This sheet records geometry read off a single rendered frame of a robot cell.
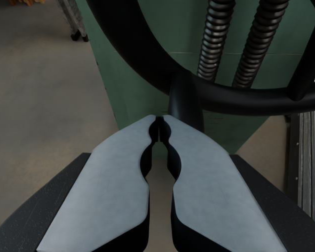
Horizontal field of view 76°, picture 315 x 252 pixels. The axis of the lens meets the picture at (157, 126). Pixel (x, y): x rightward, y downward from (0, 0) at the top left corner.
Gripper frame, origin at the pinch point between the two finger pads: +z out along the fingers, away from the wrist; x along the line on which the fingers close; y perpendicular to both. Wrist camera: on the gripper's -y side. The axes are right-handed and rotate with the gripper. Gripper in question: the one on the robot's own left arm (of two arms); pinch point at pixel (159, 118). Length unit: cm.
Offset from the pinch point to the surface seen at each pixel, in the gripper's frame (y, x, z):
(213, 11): -5.2, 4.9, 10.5
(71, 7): -3, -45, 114
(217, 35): -3.2, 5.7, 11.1
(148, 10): -4.8, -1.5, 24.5
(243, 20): -3.6, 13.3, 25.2
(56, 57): 22, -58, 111
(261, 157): 52, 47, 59
